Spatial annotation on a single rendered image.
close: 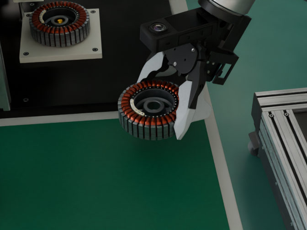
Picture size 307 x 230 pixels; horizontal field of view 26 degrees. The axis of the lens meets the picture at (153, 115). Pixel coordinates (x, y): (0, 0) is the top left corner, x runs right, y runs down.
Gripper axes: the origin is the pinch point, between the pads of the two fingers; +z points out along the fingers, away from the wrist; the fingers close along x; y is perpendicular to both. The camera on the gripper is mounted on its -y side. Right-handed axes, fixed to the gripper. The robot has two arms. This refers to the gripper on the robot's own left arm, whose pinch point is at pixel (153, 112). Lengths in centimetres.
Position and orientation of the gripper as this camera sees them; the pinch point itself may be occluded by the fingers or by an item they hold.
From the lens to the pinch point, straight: 104.8
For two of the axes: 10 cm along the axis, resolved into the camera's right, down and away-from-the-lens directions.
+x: -4.9, -5.8, 6.5
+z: -4.4, 8.1, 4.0
